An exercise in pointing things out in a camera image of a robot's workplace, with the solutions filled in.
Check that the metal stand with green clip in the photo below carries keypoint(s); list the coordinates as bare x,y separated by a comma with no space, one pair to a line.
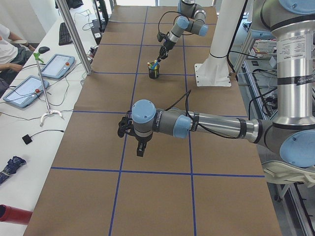
49,110

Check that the red cylinder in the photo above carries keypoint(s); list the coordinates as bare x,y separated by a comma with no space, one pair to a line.
14,215

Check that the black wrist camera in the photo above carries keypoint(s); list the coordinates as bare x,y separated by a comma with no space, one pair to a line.
126,125
161,36

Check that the white office chair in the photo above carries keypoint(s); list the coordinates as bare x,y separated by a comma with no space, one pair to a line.
278,172

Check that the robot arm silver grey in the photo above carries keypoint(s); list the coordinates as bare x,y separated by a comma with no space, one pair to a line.
191,19
291,134

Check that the far teach pendant tablet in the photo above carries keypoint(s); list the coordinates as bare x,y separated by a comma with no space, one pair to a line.
57,66

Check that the black computer mouse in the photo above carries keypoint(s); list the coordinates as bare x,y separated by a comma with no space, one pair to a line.
43,49

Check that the seated person white shirt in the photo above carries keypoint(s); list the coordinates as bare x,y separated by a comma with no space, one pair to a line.
12,58

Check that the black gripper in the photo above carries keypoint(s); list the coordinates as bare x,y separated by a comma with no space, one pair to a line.
141,139
167,45

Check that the black mesh pen cup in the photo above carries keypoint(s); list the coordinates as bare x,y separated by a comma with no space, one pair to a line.
153,72

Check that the small black square device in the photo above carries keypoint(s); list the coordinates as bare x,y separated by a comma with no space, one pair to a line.
27,139

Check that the aluminium frame post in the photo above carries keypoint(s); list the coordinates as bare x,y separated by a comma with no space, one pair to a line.
66,15

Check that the black keyboard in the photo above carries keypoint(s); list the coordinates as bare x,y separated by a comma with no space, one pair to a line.
64,35

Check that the white central pedestal column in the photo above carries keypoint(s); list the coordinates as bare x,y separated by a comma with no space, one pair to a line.
214,72

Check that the near teach pendant tablet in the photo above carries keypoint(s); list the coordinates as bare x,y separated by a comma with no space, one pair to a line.
25,93

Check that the teach pendant tablet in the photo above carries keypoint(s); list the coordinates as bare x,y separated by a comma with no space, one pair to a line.
25,93
57,66

